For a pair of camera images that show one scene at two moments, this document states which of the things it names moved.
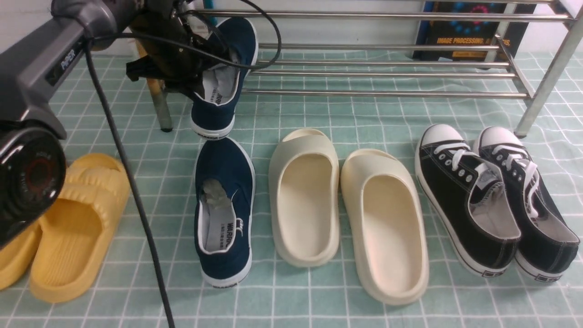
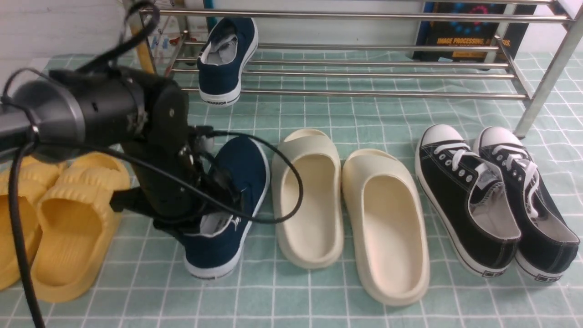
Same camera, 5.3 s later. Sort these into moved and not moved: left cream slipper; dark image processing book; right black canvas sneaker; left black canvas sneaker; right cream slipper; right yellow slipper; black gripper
Moved: black gripper
Not moved: dark image processing book; right cream slipper; right yellow slipper; left cream slipper; right black canvas sneaker; left black canvas sneaker
